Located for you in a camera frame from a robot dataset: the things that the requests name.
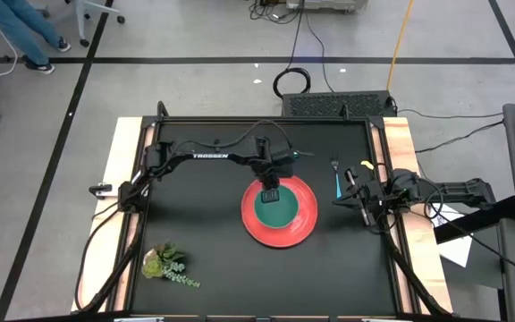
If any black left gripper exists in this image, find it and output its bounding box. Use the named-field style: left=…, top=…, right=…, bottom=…
left=249, top=136, right=297, bottom=205

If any black table frame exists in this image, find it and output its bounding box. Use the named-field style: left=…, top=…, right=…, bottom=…
left=78, top=100, right=453, bottom=319

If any black cable bundle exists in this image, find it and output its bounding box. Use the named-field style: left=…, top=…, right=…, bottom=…
left=248, top=0, right=303, bottom=26

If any teal ceramic bowl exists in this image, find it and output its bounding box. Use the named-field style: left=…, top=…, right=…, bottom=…
left=253, top=184, right=301, bottom=230

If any office chair base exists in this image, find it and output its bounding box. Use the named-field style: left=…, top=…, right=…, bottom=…
left=63, top=0, right=127, bottom=48

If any artificial succulent plant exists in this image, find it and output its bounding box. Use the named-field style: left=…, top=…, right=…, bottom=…
left=140, top=241, right=202, bottom=290

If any fork with teal handle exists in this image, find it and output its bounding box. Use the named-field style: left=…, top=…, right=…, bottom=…
left=330, top=156, right=343, bottom=200

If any red ceramic plate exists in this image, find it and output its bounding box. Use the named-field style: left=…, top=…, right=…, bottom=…
left=240, top=174, right=319, bottom=250

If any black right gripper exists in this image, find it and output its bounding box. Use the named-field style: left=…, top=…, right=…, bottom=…
left=332, top=167, right=386, bottom=227

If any white paper sheet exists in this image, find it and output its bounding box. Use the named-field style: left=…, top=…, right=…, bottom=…
left=431, top=203, right=474, bottom=269

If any thin black cable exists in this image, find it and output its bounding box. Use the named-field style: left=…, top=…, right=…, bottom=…
left=413, top=119, right=505, bottom=155
left=395, top=108, right=505, bottom=121
left=304, top=11, right=335, bottom=94

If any grey equipment base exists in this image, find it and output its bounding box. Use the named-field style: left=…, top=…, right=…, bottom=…
left=285, top=0, right=369, bottom=13

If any black perforated computer tower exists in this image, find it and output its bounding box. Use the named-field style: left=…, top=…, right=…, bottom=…
left=281, top=89, right=396, bottom=120

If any coiled black cable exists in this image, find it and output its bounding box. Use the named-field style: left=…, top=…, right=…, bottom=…
left=272, top=0, right=313, bottom=100

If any black clamp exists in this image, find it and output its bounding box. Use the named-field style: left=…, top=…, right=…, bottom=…
left=88, top=182, right=114, bottom=199

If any yellow cable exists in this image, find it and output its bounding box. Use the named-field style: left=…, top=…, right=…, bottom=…
left=385, top=0, right=417, bottom=92

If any person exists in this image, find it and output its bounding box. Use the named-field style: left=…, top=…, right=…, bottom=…
left=0, top=0, right=72, bottom=76

